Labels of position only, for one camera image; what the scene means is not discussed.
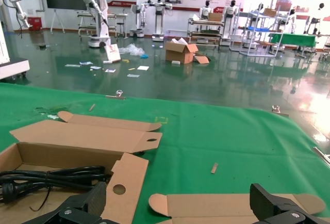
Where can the small white wheeled robot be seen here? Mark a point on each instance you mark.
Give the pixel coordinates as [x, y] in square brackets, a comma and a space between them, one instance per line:
[139, 33]

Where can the white wheeled platform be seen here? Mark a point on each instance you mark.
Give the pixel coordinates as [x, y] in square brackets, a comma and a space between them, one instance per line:
[14, 69]

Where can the black round stool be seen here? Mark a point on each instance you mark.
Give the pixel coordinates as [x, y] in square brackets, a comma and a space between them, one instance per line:
[120, 23]

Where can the open cardboard box round holes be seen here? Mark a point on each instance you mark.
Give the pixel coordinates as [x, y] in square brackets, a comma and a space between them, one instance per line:
[77, 136]

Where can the green table cloth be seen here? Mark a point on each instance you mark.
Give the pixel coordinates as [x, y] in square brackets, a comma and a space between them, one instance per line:
[232, 144]

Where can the metal shelf cart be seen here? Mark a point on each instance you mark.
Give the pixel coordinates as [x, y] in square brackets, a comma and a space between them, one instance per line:
[203, 22]

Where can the blue tray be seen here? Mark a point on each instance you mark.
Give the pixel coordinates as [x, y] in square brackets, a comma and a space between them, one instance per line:
[257, 29]

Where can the white metal workbench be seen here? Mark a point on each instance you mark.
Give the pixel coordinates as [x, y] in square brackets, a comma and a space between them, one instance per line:
[121, 15]

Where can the blue shoe cover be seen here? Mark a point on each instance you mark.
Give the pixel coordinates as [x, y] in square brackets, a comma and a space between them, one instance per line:
[144, 56]

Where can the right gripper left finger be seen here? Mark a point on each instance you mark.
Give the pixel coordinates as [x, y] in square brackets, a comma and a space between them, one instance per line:
[87, 203]

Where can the flat cardboard piece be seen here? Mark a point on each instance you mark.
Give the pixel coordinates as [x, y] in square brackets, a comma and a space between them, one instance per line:
[202, 59]

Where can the small wooden stick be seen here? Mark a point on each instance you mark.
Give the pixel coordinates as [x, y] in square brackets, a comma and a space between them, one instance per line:
[91, 107]
[214, 168]

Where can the white foam block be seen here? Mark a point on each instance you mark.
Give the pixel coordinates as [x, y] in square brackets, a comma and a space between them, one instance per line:
[175, 62]

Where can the white and red carton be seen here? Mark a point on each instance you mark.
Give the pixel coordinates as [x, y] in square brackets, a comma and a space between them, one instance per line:
[112, 53]

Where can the cardboard box on cart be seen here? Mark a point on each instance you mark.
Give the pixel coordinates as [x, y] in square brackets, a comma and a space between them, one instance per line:
[215, 17]

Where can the large open cardboard box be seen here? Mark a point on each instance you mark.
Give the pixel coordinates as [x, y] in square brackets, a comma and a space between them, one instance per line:
[178, 53]

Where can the green covered table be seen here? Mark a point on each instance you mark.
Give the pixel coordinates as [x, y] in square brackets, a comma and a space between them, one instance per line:
[294, 40]

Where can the white humanoid robot black head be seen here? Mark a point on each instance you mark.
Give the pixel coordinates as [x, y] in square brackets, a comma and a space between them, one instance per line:
[230, 11]
[260, 7]
[315, 20]
[205, 11]
[291, 17]

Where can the white mobile manipulator robot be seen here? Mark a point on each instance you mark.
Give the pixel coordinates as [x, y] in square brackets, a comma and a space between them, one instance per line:
[101, 28]

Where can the white metal rack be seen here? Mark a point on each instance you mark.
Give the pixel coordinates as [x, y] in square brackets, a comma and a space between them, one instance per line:
[257, 14]

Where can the white paper sheet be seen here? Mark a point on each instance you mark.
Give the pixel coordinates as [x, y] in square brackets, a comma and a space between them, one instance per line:
[72, 65]
[95, 67]
[110, 70]
[133, 75]

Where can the clear plastic bag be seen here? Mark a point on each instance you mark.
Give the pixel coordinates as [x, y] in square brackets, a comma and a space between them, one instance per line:
[132, 50]

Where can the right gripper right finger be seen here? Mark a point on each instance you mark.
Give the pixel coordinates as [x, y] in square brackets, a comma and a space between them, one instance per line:
[265, 203]

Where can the pale blue packet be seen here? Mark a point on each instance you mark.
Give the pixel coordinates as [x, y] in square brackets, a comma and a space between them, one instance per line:
[85, 63]

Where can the small cardboard box on rack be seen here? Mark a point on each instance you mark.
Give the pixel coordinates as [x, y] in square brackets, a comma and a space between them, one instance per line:
[269, 12]

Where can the yellow green tape square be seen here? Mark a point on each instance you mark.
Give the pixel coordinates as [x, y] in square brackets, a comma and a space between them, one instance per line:
[161, 117]

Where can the red wall box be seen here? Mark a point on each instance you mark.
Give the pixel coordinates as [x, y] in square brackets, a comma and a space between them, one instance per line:
[34, 24]

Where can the white paper pad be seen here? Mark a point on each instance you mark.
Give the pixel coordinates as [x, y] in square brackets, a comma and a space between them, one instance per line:
[143, 67]

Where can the white humanoid robot arms spread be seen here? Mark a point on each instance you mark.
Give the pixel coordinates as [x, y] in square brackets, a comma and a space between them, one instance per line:
[159, 6]

